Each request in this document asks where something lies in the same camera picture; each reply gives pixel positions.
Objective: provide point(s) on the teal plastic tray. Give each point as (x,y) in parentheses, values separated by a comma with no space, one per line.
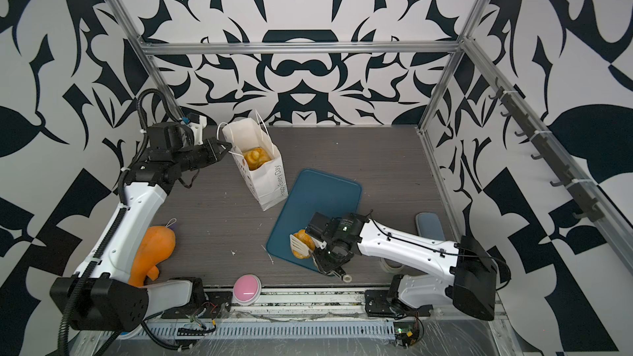
(313,192)

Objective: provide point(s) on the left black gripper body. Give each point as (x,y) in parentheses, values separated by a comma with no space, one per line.
(198,156)

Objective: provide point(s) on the clear tape roll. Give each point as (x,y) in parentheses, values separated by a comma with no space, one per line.
(391,267)

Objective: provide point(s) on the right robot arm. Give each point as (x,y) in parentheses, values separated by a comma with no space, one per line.
(461,273)

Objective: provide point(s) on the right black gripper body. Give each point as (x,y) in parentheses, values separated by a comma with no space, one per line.
(327,259)

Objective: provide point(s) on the orange plush toy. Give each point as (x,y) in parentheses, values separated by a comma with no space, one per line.
(157,245)

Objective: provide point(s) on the white paper gift bag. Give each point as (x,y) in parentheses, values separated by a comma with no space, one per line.
(267,184)

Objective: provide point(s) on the small circuit board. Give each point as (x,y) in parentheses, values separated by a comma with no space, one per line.
(409,335)

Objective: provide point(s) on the white cable duct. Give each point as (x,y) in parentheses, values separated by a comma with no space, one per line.
(288,330)

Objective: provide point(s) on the grey blue oval pad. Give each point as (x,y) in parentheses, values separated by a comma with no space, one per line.
(429,226)

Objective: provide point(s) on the round fake bread roll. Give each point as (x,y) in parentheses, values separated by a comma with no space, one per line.
(256,157)

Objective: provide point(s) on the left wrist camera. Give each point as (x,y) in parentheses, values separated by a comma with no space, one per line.
(195,125)

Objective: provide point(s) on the pink push button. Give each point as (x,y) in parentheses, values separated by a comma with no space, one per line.
(246,290)

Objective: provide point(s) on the fake croissant bottom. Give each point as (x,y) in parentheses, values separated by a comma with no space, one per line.
(304,242)

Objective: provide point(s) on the black hook rail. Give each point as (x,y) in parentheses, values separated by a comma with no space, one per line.
(550,150)

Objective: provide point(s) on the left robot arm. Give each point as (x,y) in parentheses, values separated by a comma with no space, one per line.
(98,296)

